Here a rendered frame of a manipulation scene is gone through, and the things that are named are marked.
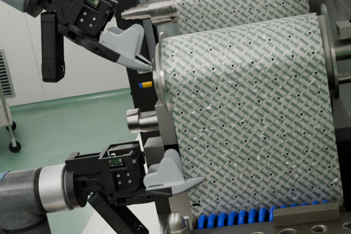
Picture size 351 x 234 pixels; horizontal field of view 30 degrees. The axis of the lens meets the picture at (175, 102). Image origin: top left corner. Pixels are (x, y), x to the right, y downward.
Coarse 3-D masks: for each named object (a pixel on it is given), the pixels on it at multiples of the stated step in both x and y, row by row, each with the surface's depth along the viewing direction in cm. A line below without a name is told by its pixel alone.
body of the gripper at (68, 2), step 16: (32, 0) 101; (48, 0) 104; (64, 0) 102; (80, 0) 100; (96, 0) 102; (112, 0) 104; (32, 16) 103; (64, 16) 103; (80, 16) 101; (96, 16) 101; (112, 16) 106; (64, 32) 101; (80, 32) 101; (96, 32) 102
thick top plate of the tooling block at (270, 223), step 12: (348, 216) 95; (216, 228) 99; (228, 228) 98; (240, 228) 98; (252, 228) 97; (264, 228) 96; (276, 228) 95; (288, 228) 95; (300, 228) 94; (312, 228) 93; (324, 228) 93; (336, 228) 92; (348, 228) 91
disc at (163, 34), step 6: (162, 36) 101; (168, 36) 107; (162, 42) 101; (162, 48) 100; (162, 54) 99; (162, 60) 98; (162, 66) 98; (162, 72) 98; (162, 78) 97; (162, 84) 98; (168, 96) 99; (168, 102) 99; (168, 108) 99
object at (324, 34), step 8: (320, 16) 99; (320, 24) 97; (320, 32) 96; (328, 40) 95; (328, 48) 95; (328, 56) 95; (328, 64) 95; (328, 72) 96; (160, 80) 99; (328, 80) 97; (160, 88) 99; (168, 112) 103
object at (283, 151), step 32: (320, 96) 96; (192, 128) 100; (224, 128) 99; (256, 128) 99; (288, 128) 98; (320, 128) 97; (192, 160) 101; (224, 160) 101; (256, 160) 100; (288, 160) 99; (320, 160) 99; (192, 192) 103; (224, 192) 102; (256, 192) 101; (288, 192) 101; (320, 192) 100
